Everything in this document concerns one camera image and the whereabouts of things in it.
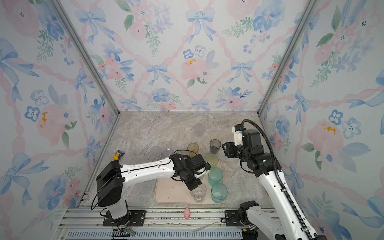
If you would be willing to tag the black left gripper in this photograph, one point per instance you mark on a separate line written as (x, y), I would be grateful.
(192, 186)

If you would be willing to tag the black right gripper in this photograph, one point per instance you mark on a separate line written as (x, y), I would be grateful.
(229, 151)

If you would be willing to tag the smooth clear plastic cup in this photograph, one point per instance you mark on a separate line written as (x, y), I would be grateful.
(199, 193)

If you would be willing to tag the dimpled yellow-green plastic cup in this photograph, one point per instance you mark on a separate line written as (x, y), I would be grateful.
(212, 160)

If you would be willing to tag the dimpled teal plastic cup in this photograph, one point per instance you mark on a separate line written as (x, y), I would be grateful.
(218, 193)

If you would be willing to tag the small clear glass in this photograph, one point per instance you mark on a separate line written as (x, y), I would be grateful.
(156, 153)
(167, 148)

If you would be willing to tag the dimpled clear cup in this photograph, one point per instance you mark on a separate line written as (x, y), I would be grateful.
(199, 130)

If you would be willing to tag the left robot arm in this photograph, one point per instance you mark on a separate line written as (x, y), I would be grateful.
(114, 177)

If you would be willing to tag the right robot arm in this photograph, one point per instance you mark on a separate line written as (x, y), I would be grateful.
(270, 186)

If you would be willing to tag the cream plastic tray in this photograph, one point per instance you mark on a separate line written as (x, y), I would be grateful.
(168, 191)

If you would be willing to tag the smoky grey plastic cup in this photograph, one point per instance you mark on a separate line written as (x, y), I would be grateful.
(215, 146)

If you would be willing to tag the yellow plastic cup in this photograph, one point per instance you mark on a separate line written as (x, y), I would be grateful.
(193, 149)

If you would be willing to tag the pink pig toy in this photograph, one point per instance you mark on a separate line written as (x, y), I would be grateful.
(187, 213)

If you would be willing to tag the purple yellow toy figure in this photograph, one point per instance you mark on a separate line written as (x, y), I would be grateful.
(118, 155)

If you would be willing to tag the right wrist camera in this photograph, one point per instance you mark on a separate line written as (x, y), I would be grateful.
(238, 136)

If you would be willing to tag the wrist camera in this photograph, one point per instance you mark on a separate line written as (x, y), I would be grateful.
(238, 136)
(205, 169)

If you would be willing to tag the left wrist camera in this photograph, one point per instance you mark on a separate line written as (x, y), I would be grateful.
(205, 169)

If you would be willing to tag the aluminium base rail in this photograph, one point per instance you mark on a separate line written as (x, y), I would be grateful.
(171, 224)

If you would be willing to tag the aluminium right corner post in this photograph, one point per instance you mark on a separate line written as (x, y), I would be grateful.
(299, 31)

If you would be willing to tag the aluminium corner post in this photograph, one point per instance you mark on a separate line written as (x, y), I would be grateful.
(64, 19)
(299, 31)

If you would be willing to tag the aluminium left corner post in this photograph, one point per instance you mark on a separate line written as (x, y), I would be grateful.
(64, 19)

